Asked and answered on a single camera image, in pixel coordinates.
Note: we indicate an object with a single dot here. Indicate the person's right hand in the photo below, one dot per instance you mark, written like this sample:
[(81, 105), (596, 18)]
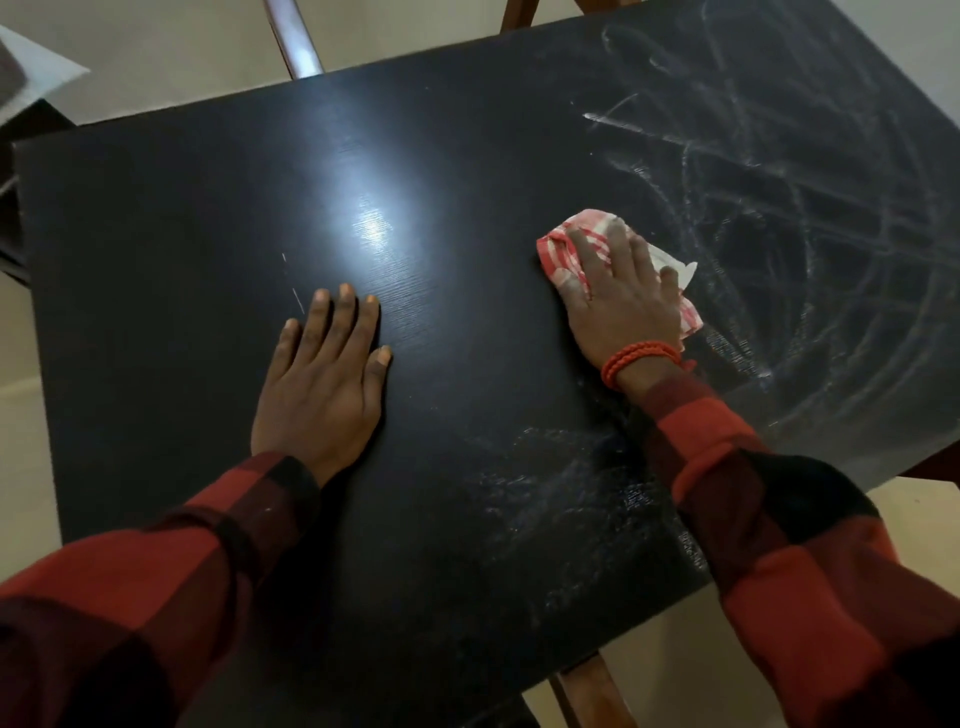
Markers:
[(626, 311)]

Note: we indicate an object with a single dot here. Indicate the person's left hand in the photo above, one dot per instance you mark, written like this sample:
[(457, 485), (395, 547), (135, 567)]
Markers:
[(319, 405)]

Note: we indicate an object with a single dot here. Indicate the person's right little finger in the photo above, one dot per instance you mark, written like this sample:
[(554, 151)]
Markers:
[(670, 285)]

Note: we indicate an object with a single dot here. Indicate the person's left little finger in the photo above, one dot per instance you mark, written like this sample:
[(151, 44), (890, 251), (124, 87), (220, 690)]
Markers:
[(285, 349)]

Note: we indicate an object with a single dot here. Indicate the person's right middle finger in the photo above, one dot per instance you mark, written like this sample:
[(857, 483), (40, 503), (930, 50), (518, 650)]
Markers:
[(620, 251)]

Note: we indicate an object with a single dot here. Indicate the person's right thumb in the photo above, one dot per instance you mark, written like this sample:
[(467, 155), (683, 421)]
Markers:
[(574, 289)]

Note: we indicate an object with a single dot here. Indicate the person's left middle finger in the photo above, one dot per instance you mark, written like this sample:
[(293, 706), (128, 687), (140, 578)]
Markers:
[(341, 322)]

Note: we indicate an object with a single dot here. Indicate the person's left thumb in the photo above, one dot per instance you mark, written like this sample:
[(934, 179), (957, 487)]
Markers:
[(377, 382)]

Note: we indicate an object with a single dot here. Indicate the red white checkered cloth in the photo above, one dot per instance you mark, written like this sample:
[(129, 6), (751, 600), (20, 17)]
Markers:
[(553, 259)]

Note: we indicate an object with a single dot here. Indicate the person's left forearm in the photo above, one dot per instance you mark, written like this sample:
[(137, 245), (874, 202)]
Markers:
[(142, 592)]

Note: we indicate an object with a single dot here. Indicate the person's right forearm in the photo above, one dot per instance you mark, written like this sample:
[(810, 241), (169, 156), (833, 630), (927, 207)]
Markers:
[(795, 570)]

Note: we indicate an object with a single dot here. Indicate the brown wooden table leg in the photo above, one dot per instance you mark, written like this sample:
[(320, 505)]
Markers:
[(519, 11), (592, 694), (937, 465), (294, 37)]

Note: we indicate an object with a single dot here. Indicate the dark furniture unit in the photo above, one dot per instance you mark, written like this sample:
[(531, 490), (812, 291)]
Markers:
[(15, 195)]

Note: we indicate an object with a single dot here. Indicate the grey white box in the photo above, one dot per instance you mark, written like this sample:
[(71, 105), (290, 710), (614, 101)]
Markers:
[(34, 71)]

